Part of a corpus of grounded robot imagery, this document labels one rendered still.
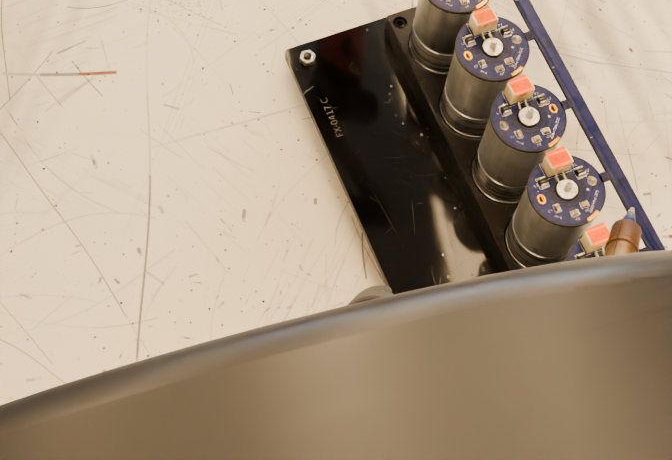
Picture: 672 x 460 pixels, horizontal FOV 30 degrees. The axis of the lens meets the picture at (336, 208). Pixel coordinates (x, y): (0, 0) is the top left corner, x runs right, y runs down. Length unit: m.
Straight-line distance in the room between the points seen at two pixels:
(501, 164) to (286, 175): 0.09
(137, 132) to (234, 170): 0.04
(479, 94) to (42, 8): 0.18
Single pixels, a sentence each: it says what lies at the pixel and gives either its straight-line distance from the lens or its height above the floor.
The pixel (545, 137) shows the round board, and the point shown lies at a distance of 0.41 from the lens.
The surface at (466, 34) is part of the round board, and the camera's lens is 0.43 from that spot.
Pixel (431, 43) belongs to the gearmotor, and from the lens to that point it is 0.45.
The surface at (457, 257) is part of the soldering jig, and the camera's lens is 0.45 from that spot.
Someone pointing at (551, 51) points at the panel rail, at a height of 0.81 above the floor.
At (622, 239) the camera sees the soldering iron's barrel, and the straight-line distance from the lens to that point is 0.33.
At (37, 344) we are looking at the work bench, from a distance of 0.45.
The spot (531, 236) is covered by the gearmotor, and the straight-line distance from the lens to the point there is 0.42.
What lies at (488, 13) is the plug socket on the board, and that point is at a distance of 0.42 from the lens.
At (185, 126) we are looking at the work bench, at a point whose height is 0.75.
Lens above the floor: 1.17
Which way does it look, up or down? 66 degrees down
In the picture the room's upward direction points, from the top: 7 degrees clockwise
